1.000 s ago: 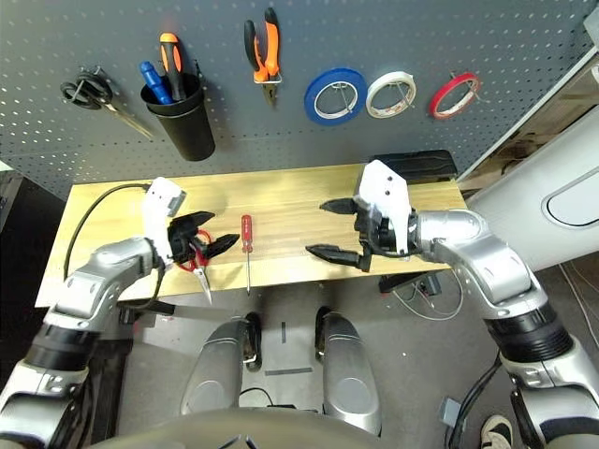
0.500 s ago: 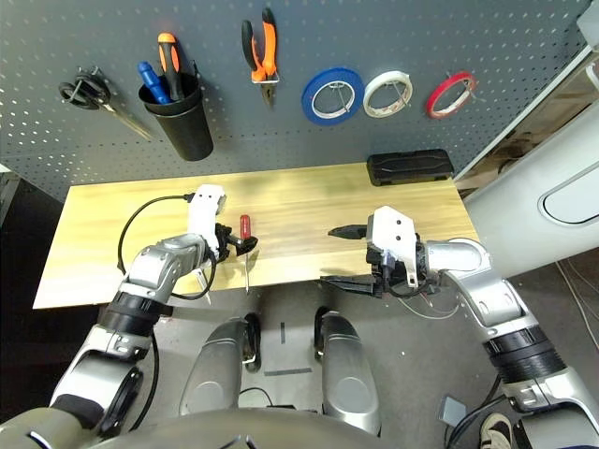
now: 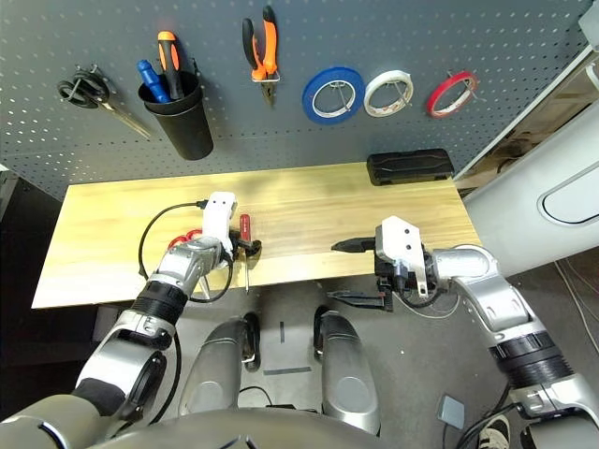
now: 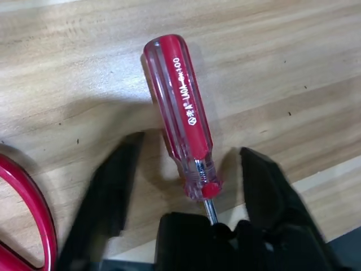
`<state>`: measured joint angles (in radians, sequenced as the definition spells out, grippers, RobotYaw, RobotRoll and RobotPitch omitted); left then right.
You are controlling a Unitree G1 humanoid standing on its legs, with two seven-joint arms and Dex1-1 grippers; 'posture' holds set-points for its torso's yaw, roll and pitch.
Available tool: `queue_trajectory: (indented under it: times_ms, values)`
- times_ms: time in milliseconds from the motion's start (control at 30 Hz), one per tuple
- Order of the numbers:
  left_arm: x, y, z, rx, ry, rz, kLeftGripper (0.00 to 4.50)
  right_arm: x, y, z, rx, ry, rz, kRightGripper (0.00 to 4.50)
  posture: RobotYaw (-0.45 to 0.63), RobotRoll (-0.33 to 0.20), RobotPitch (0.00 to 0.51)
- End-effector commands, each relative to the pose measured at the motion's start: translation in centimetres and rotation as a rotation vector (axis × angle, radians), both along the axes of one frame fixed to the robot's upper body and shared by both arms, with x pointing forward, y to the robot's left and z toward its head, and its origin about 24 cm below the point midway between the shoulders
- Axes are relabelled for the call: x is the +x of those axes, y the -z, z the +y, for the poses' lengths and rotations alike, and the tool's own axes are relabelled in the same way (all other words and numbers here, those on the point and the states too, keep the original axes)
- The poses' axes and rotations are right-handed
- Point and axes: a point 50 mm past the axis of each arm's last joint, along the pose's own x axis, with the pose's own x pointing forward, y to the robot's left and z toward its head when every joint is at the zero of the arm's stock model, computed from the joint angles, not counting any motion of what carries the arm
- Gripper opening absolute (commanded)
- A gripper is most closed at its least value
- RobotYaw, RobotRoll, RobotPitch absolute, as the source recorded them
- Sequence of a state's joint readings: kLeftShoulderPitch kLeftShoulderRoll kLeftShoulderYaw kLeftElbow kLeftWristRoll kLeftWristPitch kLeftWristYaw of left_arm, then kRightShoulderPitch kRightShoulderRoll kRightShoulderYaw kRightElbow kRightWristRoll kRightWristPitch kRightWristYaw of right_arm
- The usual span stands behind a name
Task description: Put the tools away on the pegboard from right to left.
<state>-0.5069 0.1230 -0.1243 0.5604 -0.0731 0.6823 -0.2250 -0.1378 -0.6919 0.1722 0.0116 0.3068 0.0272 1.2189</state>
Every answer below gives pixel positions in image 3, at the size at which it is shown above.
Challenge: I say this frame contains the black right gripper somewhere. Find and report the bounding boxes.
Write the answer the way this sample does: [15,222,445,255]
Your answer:
[327,237,439,312]

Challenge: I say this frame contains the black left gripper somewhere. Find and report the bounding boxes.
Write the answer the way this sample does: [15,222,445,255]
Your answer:
[227,228,263,257]

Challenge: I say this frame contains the red handle screwdriver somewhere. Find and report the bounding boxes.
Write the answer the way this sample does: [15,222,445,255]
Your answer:
[238,213,254,294]

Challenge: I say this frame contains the red handle scissors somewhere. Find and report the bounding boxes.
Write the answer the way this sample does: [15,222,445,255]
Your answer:
[168,228,210,300]

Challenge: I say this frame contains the red tape ring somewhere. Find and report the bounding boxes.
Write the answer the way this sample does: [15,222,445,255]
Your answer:
[425,70,480,120]

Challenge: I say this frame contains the orange black pliers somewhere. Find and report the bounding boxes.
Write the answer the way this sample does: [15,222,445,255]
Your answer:
[241,5,282,109]

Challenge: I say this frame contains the dark grey pegboard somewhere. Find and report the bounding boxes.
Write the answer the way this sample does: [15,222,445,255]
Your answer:
[0,0,591,202]

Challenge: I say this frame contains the silver right robot leg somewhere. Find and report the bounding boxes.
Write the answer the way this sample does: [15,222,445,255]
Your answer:
[312,304,381,434]

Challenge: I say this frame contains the silver robot leg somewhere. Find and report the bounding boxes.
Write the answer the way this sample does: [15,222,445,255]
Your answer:
[180,316,261,417]
[312,304,381,434]

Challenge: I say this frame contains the black plastic case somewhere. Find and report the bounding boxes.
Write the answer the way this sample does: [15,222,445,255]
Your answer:
[366,148,454,187]

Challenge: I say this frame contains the silver left robot leg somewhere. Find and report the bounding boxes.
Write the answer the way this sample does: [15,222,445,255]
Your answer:
[180,316,261,417]

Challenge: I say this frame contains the black tool cup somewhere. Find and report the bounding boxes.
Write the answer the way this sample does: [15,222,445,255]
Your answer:
[138,69,215,162]

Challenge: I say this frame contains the blue tape roll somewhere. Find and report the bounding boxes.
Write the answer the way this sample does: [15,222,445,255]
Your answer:
[301,65,366,125]

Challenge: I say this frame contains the white rounded appliance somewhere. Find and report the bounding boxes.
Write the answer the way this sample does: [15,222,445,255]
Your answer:
[462,111,599,277]

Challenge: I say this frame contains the grey foot pedal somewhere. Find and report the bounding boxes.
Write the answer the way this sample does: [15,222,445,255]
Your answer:
[437,395,467,429]

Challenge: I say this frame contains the white tape roll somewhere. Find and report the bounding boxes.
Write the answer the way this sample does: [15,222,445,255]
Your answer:
[363,69,416,118]

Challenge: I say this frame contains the grey robot torso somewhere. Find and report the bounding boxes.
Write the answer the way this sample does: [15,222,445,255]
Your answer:
[93,411,389,449]

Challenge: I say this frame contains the black white sneaker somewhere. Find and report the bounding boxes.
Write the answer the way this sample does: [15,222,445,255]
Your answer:
[475,413,512,449]

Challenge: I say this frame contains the steel peg hook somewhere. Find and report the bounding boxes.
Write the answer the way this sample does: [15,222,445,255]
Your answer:
[446,69,481,102]

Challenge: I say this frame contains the brown wooden shelf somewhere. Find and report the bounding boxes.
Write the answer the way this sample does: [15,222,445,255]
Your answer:
[456,65,599,188]

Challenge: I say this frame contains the black metal rack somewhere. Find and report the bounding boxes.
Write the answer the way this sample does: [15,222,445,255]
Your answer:
[0,163,102,403]

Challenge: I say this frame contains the translucent plastic bin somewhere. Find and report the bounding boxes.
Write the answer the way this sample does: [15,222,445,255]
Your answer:
[577,0,599,52]

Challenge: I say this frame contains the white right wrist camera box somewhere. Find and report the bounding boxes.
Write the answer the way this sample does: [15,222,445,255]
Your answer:
[373,215,430,298]

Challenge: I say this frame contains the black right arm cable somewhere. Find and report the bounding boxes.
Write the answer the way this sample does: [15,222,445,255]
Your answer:
[456,401,530,449]

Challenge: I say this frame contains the blue handle screwdriver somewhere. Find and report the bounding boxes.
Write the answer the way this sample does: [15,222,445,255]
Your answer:
[136,59,170,104]

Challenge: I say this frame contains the orange black handle screwdriver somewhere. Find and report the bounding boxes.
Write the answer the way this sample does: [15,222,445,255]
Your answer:
[156,30,184,101]

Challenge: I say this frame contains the white floor cable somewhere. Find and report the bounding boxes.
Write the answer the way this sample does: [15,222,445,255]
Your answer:
[554,259,599,328]

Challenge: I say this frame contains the white pegboard frame post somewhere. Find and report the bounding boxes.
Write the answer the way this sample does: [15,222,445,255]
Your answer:
[451,44,593,181]

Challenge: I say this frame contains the black handle scissors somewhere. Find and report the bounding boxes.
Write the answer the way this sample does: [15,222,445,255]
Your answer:
[56,64,153,140]

